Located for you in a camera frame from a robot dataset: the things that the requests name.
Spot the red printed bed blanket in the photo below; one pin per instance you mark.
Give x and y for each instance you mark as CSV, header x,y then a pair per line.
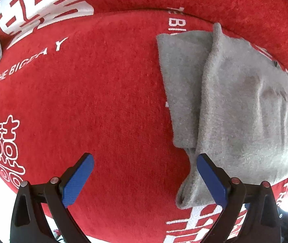
x,y
82,76

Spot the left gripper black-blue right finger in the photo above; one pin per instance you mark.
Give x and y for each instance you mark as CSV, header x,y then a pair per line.
x,y
262,222

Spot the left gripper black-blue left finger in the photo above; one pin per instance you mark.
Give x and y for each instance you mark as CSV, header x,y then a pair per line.
x,y
28,222

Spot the grey knit sweater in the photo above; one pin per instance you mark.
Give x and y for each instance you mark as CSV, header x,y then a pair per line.
x,y
229,101

